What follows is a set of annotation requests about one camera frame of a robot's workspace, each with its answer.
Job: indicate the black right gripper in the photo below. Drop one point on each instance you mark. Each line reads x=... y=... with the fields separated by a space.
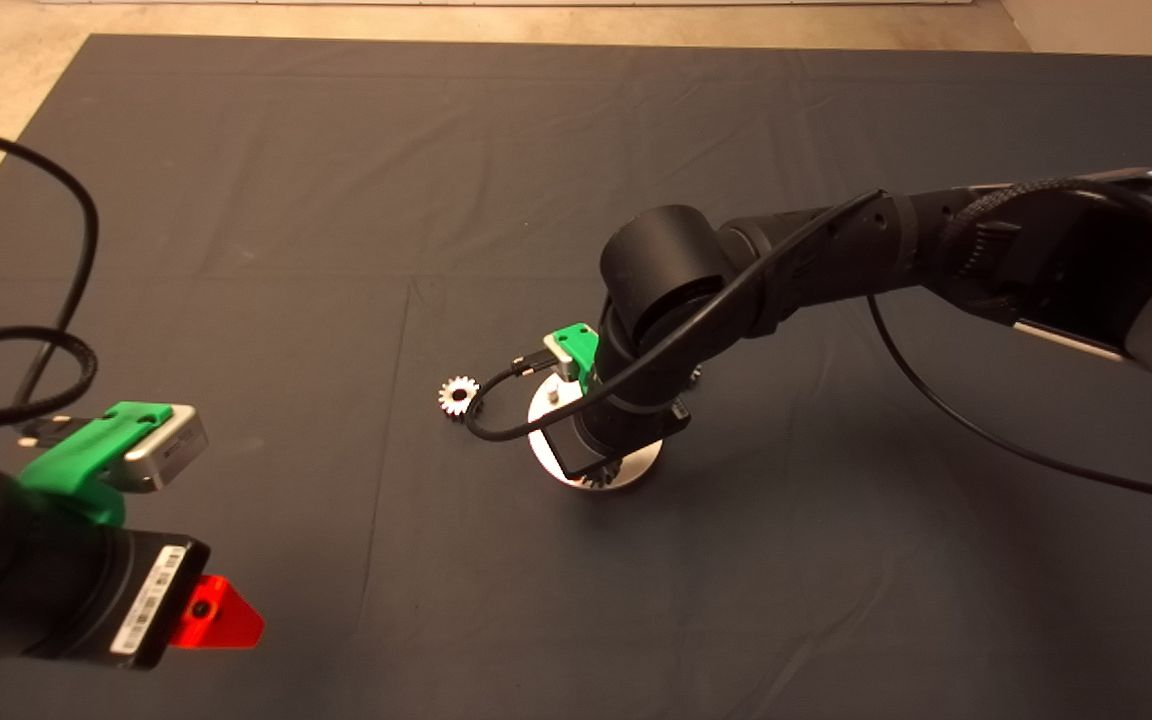
x=626 y=430

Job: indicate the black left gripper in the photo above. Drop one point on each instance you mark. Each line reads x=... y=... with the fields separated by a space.
x=111 y=595

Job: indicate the small steel planetary gear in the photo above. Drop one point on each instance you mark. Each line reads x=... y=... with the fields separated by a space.
x=693 y=376
x=448 y=392
x=601 y=480

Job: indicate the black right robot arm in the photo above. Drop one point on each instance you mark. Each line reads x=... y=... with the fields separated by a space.
x=836 y=260

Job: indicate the round metal carrier plate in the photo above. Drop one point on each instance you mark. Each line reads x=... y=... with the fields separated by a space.
x=546 y=450

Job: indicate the dark grey table cloth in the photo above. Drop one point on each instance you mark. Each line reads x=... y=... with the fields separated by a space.
x=336 y=200

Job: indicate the green right camera mount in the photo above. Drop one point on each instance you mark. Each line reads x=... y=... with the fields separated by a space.
x=581 y=345

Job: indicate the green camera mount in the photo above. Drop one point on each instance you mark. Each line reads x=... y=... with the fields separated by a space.
x=81 y=455
x=581 y=345

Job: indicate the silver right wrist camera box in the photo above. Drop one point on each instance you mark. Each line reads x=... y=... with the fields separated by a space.
x=560 y=355

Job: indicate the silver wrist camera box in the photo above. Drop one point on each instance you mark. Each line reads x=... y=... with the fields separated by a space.
x=168 y=452
x=560 y=355

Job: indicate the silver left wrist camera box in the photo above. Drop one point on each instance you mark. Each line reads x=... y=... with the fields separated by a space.
x=168 y=452

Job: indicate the green left camera mount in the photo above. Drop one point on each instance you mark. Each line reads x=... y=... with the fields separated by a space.
x=81 y=455

